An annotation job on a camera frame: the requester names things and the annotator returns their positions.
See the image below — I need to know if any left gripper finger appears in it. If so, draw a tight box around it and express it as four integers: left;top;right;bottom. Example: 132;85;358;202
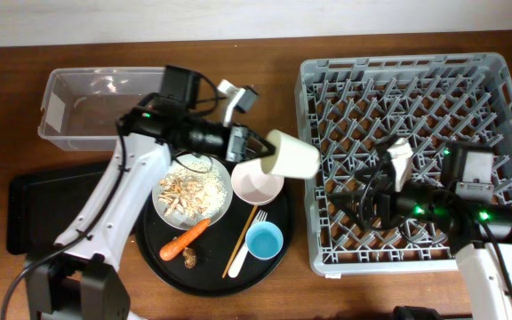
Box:
243;150;275;162
247;129;276;154

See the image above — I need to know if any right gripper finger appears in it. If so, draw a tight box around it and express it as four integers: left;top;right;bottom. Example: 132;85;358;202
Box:
327;195;375;231
326;178;372;200

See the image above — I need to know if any cream plastic cup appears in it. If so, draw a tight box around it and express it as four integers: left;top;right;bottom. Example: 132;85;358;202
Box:
260;130;320;180

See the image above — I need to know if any pink plastic bowl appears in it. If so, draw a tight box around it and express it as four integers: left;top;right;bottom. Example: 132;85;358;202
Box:
231;159;284;205

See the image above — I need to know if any white plastic fork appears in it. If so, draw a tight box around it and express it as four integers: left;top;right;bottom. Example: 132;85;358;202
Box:
227;210;268;278

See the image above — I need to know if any light blue plastic cup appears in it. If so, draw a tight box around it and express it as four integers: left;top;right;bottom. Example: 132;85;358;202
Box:
245;221;284;260

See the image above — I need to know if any wooden chopstick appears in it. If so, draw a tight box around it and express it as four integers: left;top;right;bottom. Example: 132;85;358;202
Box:
221;205;258;278

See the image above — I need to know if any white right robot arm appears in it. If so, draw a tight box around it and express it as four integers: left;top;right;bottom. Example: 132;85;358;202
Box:
327;136;512;319

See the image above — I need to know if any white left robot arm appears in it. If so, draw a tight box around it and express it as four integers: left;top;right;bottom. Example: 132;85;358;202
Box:
0;65;276;319

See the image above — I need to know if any grey dishwasher rack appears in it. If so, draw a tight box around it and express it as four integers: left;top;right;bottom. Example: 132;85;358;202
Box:
295;53;512;277

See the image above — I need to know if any clear plastic waste bin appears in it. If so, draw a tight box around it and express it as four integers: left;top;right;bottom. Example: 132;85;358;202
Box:
37;67;164;152

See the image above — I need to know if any grey plate with food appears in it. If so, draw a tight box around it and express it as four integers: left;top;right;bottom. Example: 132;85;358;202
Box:
151;154;233;230

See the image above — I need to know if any round black serving tray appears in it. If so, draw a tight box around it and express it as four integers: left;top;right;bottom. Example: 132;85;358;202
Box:
135;185;295;297

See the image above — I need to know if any orange carrot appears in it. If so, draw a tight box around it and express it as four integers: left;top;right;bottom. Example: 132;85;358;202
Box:
159;219;211;261

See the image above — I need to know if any brown food scrap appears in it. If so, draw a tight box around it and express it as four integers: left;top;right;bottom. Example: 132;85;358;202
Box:
182;247;197;269

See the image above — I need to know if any black rectangular tray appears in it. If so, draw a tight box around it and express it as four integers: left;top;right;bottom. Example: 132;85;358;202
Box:
6;162;108;255

